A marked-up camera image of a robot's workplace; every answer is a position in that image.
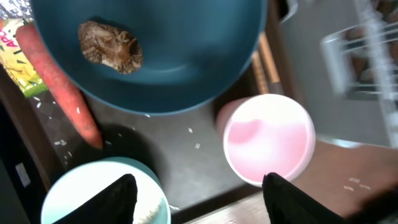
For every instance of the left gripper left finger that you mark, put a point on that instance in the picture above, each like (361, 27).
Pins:
(113, 205)

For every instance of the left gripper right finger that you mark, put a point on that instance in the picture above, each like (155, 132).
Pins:
(287, 204)

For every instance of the pink cup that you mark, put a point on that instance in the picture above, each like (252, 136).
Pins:
(266, 133)

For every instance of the dark blue plate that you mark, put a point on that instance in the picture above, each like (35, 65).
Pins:
(194, 50)

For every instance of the grey dishwasher rack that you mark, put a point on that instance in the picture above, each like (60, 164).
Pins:
(344, 57)

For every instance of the light blue rice bowl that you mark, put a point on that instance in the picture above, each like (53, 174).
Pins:
(82, 183)

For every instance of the dark brown serving tray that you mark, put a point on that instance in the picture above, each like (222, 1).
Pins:
(182, 148)

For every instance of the black plastic bin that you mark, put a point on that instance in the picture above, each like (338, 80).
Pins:
(21, 169)

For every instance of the wooden chopstick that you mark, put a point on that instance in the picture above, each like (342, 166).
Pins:
(271, 75)
(259, 74)

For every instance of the orange carrot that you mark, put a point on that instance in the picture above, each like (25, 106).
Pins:
(66, 94)

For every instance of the brown food scrap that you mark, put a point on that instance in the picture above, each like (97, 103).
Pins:
(110, 46)

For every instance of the foil snack wrapper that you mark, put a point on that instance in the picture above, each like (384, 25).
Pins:
(14, 14)

